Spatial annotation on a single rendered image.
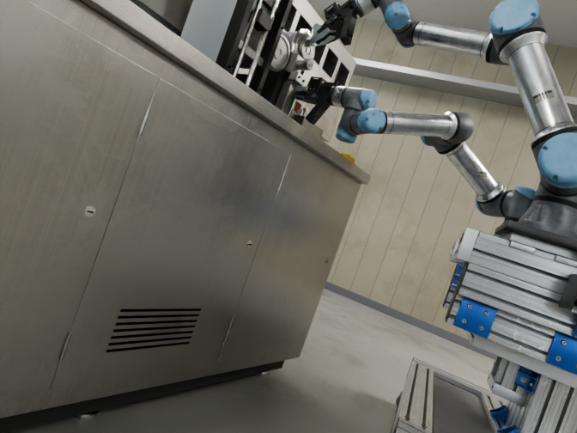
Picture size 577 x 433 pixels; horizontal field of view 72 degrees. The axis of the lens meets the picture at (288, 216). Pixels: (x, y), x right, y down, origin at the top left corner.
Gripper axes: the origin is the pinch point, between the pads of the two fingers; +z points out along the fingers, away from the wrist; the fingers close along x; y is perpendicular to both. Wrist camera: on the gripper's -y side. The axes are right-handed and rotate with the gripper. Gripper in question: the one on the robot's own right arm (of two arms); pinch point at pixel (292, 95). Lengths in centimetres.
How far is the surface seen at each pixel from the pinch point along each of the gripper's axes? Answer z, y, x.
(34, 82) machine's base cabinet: -29, -38, 95
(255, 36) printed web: 4.4, 10.6, 24.4
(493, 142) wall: -14, 90, -298
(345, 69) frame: 32, 49, -76
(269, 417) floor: -42, -109, 8
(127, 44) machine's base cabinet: -29, -25, 83
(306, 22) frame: 32, 49, -29
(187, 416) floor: -31, -109, 33
